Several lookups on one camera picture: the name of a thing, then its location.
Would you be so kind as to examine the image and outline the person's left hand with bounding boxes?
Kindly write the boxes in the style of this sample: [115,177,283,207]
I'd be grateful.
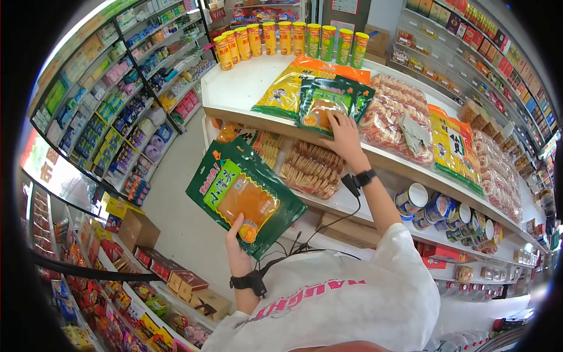
[225,213,256,278]

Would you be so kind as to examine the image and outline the person's right hand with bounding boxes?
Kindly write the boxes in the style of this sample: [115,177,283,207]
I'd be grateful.
[320,110,372,175]

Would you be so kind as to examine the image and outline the person's right fingers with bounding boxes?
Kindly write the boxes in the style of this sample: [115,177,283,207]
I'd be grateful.
[328,110,361,135]

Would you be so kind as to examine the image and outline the person's left thumb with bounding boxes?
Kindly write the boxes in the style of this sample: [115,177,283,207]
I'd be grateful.
[233,213,247,248]

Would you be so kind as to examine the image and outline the single green snack packet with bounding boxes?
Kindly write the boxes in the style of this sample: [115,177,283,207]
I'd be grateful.
[296,77,358,138]

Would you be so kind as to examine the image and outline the bundle of green snack packets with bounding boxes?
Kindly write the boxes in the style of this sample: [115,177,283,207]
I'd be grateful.
[186,136,308,261]

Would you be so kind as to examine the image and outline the black wrist band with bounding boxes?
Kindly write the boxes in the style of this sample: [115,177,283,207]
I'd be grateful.
[341,169,377,198]
[229,270,268,299]

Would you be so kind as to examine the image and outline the full shop shelf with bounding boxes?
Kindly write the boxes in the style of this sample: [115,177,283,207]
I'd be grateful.
[387,0,560,177]
[28,0,217,207]
[207,0,308,40]
[26,185,234,352]
[201,20,550,309]

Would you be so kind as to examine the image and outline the person's body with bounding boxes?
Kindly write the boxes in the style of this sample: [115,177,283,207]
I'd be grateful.
[200,222,441,352]

